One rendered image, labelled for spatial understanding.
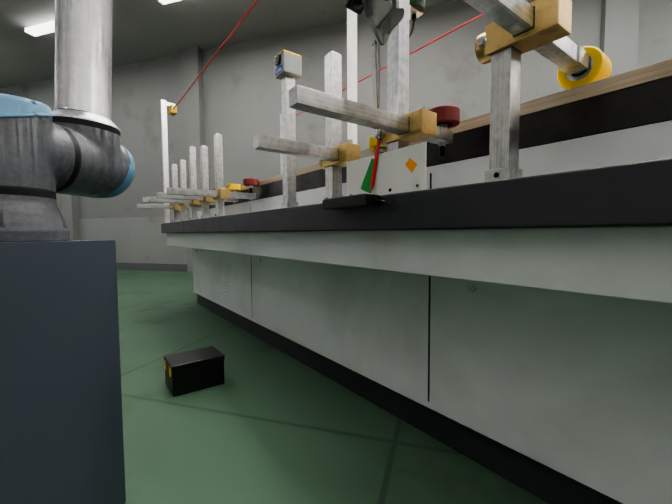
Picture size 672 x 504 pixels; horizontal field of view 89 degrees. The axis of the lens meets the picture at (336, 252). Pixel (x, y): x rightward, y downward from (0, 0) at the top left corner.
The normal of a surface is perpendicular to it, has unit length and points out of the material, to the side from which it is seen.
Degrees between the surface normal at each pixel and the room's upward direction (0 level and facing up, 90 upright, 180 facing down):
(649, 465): 90
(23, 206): 70
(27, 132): 90
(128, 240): 90
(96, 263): 90
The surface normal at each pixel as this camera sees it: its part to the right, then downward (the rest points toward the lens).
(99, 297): 0.96, 0.01
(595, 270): -0.80, 0.04
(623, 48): -0.29, 0.05
